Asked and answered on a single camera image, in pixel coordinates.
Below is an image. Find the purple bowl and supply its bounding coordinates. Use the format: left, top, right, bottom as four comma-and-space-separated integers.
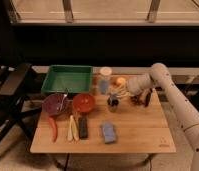
42, 93, 68, 116

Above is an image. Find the blue towel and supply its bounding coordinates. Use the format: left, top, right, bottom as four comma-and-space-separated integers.
101, 122, 116, 144

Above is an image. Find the metal spoon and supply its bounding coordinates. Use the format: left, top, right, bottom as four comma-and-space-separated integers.
59, 88, 68, 111

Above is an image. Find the red chili pepper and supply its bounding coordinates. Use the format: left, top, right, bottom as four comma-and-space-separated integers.
48, 117, 58, 142

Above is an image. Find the black chair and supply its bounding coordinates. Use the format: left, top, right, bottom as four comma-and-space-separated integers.
0, 63, 41, 142

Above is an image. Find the white lidded container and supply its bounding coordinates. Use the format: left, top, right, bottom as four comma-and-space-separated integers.
99, 67, 112, 80

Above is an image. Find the small metal cup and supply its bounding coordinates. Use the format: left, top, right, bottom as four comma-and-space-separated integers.
107, 94, 119, 112

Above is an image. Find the peeled banana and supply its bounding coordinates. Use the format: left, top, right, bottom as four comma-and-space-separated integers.
67, 115, 79, 141

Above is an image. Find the clear plastic cup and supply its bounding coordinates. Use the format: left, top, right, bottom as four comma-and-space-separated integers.
98, 80, 109, 95

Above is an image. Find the red bowl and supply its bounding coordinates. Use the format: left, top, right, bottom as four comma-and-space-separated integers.
72, 93, 95, 114

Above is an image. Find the wooden folding table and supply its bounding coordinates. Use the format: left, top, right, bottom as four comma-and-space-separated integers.
29, 73, 177, 155

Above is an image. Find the green plastic tray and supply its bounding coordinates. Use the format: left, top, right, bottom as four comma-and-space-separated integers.
41, 65, 93, 93

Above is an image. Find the orange fruit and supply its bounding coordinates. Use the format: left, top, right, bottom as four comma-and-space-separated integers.
115, 77, 126, 86

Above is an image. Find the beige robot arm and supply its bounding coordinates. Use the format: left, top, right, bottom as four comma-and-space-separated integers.
111, 63, 199, 171

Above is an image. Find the brown pine cone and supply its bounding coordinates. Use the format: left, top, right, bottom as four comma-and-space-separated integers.
131, 96, 143, 105

